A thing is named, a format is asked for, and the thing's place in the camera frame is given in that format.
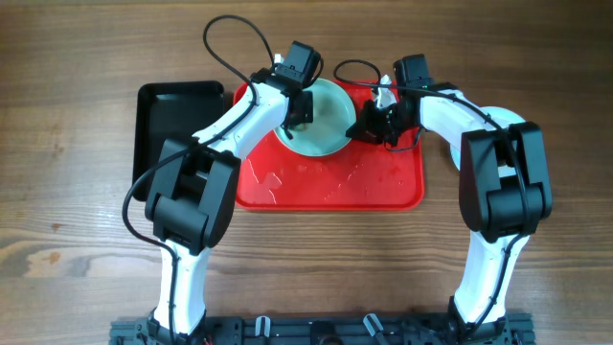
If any red plastic tray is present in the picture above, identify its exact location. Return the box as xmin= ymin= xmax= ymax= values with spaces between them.
xmin=237 ymin=82 xmax=424 ymax=211

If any black plastic tray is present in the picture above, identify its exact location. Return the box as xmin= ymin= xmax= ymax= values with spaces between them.
xmin=132 ymin=80 xmax=227 ymax=180

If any green yellow sponge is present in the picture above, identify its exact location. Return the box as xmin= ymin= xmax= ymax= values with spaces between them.
xmin=292 ymin=124 xmax=309 ymax=132

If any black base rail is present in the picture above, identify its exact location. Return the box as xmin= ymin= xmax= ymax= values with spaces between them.
xmin=108 ymin=311 xmax=536 ymax=345

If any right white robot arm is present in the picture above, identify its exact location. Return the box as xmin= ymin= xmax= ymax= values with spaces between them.
xmin=355 ymin=83 xmax=553 ymax=340

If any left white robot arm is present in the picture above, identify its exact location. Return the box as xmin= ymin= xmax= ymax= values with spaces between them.
xmin=145 ymin=66 xmax=313 ymax=344

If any mint plate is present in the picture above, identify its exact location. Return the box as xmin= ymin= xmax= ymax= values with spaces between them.
xmin=449 ymin=106 xmax=525 ymax=177
xmin=274 ymin=79 xmax=356 ymax=157

